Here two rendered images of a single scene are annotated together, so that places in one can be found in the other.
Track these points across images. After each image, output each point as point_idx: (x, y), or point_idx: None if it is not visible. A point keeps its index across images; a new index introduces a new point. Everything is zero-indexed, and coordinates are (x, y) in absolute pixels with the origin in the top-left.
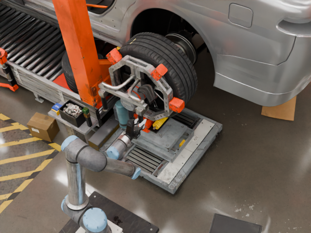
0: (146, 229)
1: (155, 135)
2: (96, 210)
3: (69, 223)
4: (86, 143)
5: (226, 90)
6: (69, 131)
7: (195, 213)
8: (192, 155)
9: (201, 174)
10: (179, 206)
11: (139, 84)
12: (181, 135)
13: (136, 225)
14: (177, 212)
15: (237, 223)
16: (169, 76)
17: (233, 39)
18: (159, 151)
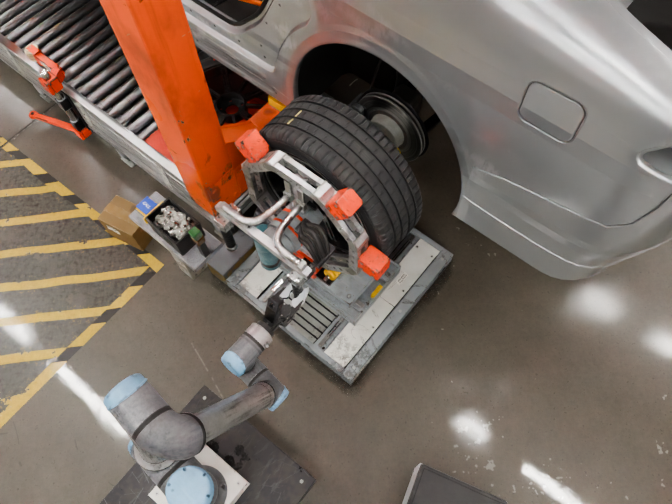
0: (291, 480)
1: None
2: (193, 474)
3: None
4: (160, 399)
5: (476, 229)
6: None
7: (385, 427)
8: (392, 313)
9: (403, 349)
10: (358, 409)
11: (302, 211)
12: None
13: (275, 469)
14: (354, 421)
15: (462, 493)
16: (364, 211)
17: (518, 153)
18: (333, 303)
